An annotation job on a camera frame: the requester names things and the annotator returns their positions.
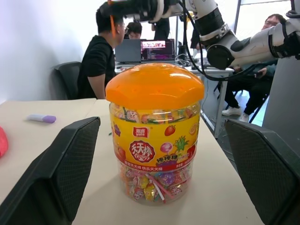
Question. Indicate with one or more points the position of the black phone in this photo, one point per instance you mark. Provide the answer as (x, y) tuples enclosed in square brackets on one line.
[(260, 73)]

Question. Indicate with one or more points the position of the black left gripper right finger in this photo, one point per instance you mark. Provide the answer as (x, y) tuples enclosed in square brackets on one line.
[(267, 173)]

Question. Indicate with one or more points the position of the purple and white highlighter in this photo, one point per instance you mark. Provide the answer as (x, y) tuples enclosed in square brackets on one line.
[(42, 118)]

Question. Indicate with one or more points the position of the yellow wrapped lollipop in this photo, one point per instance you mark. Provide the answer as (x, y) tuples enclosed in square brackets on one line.
[(150, 193)]

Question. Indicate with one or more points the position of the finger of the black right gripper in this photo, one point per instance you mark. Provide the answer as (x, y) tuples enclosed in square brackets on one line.
[(107, 10)]

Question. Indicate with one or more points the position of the seated person in green jacket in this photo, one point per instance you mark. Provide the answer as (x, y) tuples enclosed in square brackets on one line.
[(248, 93)]

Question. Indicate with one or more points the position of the red white wrapped lollipop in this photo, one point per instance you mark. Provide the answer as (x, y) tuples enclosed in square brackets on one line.
[(138, 195), (176, 191)]

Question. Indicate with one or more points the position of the black office chair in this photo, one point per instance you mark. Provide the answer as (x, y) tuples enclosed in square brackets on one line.
[(68, 77)]

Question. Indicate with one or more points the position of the standing person in black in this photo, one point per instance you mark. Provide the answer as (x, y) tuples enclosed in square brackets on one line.
[(161, 30)]

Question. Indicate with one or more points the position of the grey robot torso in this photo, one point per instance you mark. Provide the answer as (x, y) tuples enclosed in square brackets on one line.
[(286, 93)]

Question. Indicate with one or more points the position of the grey closed-back laptop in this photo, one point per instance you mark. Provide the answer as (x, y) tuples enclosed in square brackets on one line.
[(127, 50)]

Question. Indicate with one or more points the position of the clear plastic lollipop jar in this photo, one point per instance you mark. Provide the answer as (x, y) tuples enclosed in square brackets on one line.
[(154, 140)]

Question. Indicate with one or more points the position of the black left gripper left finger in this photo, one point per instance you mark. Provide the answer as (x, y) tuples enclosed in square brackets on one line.
[(49, 178)]

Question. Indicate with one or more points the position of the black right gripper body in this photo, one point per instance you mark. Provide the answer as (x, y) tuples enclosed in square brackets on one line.
[(138, 9)]

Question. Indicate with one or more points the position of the pink stick lollipop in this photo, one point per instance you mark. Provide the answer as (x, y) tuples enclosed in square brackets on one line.
[(159, 187)]

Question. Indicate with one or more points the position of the orange plastic jar lid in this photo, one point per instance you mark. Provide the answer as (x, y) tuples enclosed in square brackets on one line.
[(154, 86)]

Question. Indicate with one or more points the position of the red soft object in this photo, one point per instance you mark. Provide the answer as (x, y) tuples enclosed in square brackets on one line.
[(2, 143)]

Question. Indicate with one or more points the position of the person with glasses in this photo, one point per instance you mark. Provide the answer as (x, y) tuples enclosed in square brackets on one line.
[(134, 29)]

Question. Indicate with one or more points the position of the laptop with lit screen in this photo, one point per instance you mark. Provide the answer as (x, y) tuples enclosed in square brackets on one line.
[(157, 50)]

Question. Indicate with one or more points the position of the man in black shirt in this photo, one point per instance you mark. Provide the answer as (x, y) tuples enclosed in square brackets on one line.
[(98, 61)]

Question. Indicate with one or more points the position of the orange stick lollipop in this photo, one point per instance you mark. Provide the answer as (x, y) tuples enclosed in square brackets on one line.
[(113, 25)]

